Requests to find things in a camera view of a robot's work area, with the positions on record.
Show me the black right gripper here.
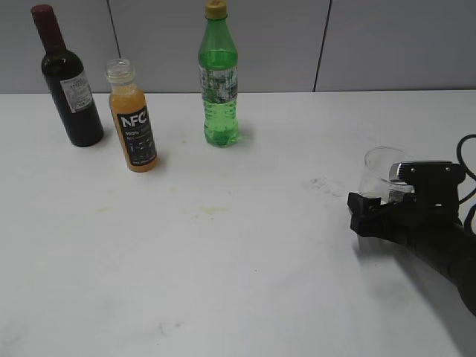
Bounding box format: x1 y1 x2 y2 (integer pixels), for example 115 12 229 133
347 185 465 260

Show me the transparent plastic cup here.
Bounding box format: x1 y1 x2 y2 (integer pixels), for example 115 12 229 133
358 147 413 204

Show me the NFC orange juice bottle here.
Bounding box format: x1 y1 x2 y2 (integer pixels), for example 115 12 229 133
106 58 158 173

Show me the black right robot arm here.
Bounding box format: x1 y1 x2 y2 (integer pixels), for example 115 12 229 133
347 193 475 313

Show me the green plastic soda bottle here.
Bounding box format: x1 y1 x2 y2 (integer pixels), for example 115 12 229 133
198 1 239 147

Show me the dark red wine bottle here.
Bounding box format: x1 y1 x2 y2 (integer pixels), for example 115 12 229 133
30 4 103 147

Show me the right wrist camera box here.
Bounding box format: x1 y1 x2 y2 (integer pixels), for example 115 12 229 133
389 161 466 210

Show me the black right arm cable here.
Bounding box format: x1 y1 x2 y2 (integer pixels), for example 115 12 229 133
456 134 476 235

